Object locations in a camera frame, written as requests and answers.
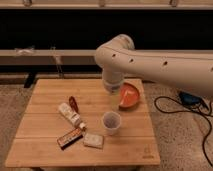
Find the orange ceramic bowl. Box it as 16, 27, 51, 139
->
119, 82, 140, 108

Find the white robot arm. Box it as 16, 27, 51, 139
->
94, 34, 213, 100

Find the dark red spoon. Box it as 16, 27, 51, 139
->
69, 96, 79, 113

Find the wooden folding table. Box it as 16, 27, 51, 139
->
5, 79, 160, 167

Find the white wrapped packet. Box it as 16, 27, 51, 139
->
83, 133, 104, 149

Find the brown candy bar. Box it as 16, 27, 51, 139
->
57, 128, 83, 150

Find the black power cable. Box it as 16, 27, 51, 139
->
153, 95, 213, 168

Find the grey metal rail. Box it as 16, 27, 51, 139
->
0, 49, 213, 67

